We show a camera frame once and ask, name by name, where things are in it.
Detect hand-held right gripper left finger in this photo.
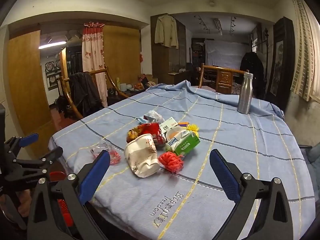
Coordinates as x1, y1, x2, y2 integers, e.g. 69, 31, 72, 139
27, 150, 112, 240

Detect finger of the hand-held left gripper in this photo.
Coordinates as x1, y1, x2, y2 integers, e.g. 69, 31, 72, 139
4, 133, 40, 155
10, 146, 64, 178

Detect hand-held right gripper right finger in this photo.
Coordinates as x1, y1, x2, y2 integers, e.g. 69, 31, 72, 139
209, 149, 293, 240

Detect clear wrapper with red print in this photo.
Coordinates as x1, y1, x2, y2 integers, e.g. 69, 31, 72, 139
90, 142, 122, 165

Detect green cardboard box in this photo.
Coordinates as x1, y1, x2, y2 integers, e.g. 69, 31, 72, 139
166, 130, 201, 157

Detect white paper cup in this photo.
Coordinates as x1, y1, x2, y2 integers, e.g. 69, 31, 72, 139
124, 134, 160, 178

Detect red plastic rope bundle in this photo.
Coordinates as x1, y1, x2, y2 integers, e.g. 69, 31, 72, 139
158, 151, 185, 174

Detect yellow plastic rope bundle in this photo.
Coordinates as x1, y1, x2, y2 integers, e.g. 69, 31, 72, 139
186, 124, 200, 138

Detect red snack packet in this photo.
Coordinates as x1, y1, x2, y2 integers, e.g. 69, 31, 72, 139
126, 122, 168, 147

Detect white labelled carton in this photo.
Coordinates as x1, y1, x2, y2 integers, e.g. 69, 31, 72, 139
160, 117, 178, 133

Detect white plastic bag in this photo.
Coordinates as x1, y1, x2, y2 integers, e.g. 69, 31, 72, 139
147, 110, 165, 124

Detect person's left hand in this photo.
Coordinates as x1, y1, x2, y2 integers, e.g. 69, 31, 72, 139
15, 189, 34, 218

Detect blue checked tablecloth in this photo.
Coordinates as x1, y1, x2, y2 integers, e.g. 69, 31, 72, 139
49, 80, 315, 240

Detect wooden door panel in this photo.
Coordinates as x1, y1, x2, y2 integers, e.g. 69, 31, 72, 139
6, 30, 54, 155
102, 25, 142, 98

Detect curved wooden armchair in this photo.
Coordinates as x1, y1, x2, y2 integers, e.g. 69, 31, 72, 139
57, 66, 130, 119

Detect metal water bottle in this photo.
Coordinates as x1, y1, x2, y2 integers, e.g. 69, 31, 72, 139
237, 71, 254, 115

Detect grey blue garment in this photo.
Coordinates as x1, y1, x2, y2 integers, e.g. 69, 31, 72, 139
298, 144, 320, 179

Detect fluorescent tube light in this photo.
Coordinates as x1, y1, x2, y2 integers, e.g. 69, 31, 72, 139
38, 41, 68, 50

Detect carved wooden chair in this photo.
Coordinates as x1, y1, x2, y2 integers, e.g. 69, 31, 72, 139
199, 63, 253, 94

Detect pink floral curtain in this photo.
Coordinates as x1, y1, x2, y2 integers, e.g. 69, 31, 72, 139
82, 22, 108, 108

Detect black hanging coat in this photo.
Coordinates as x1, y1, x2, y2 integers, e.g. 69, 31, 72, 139
240, 51, 265, 99

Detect white hanging sheet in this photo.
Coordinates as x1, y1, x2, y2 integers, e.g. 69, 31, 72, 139
205, 39, 250, 68

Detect dark framed painting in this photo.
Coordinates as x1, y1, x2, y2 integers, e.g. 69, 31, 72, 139
265, 17, 295, 105

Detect dark wooden wardrobe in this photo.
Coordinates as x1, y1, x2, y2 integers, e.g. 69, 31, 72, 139
150, 14, 187, 85

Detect striped window curtain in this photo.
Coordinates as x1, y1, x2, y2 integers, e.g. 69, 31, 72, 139
287, 0, 318, 102

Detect beige hanging jacket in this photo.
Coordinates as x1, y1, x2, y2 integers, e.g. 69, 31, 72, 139
154, 14, 179, 48

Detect decorative wall plates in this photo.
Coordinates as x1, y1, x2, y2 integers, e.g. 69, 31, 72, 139
45, 60, 62, 90

